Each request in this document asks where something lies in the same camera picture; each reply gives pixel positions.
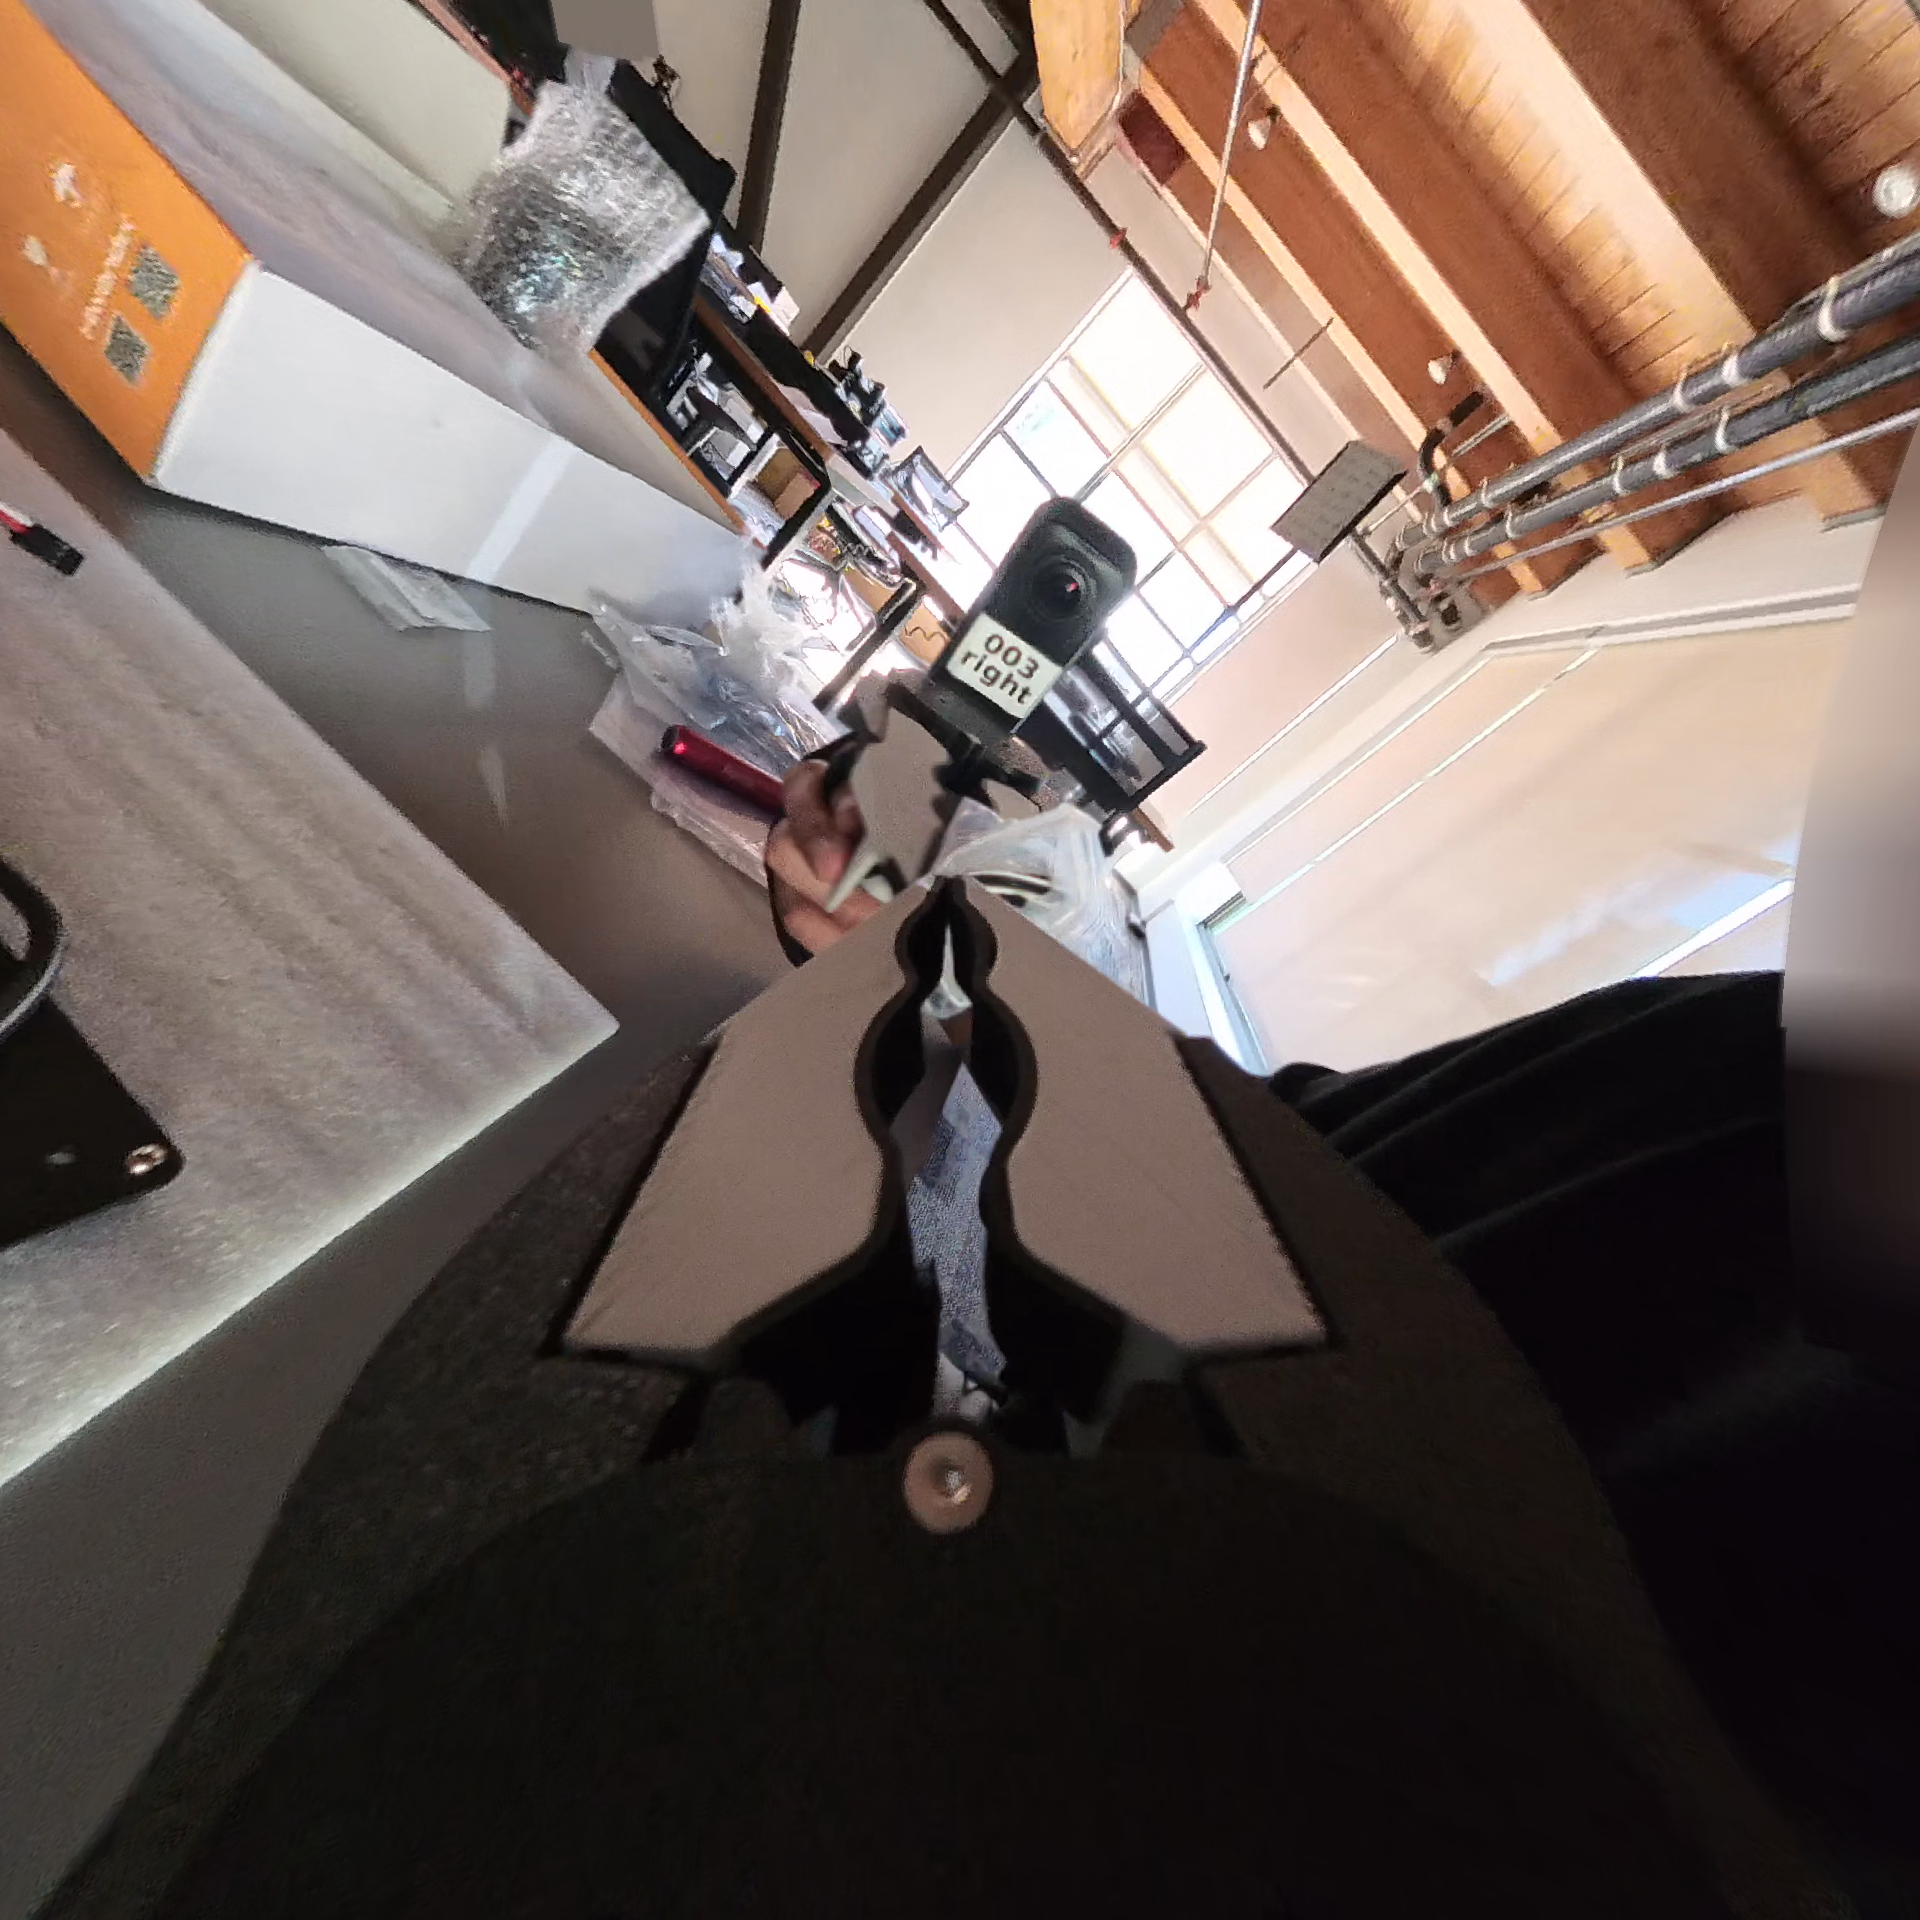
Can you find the ceiling pipes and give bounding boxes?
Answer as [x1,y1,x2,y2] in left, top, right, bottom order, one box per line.
[1376,224,1920,650]

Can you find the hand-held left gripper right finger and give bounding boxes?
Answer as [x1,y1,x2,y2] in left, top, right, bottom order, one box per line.
[958,875,1330,1360]

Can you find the window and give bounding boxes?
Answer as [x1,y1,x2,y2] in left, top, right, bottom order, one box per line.
[944,269,1322,706]

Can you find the wooden edged desk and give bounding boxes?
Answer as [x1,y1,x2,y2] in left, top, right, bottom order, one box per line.
[591,292,963,601]

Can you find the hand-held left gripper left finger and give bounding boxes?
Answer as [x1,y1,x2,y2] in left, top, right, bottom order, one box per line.
[562,880,952,1356]

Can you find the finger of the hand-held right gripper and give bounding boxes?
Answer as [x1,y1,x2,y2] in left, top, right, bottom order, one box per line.
[852,701,973,898]

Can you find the pile of clear plastic bags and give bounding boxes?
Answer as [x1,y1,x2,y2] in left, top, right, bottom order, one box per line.
[583,568,903,888]

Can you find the white foam sheet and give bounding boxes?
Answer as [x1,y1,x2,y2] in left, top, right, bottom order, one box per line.
[0,434,619,1488]

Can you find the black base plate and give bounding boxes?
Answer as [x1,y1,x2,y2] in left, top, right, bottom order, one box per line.
[0,856,186,1248]

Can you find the bubble wrap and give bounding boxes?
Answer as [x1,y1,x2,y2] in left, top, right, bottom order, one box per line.
[451,82,714,354]

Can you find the red cylindrical tube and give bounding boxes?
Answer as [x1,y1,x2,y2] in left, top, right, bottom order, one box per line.
[663,725,788,806]

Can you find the person's right hand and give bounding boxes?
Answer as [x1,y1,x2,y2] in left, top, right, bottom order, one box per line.
[766,757,903,963]

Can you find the orange white cardboard box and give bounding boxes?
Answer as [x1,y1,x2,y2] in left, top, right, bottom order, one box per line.
[0,0,752,578]

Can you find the flat clear bag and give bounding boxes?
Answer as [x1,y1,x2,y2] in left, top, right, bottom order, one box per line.
[322,545,492,636]

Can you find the hanging grey panel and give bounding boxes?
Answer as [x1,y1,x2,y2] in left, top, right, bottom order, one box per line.
[1271,440,1408,564]

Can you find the clear zip bag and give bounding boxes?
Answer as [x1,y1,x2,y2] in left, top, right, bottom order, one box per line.
[922,802,1144,1021]

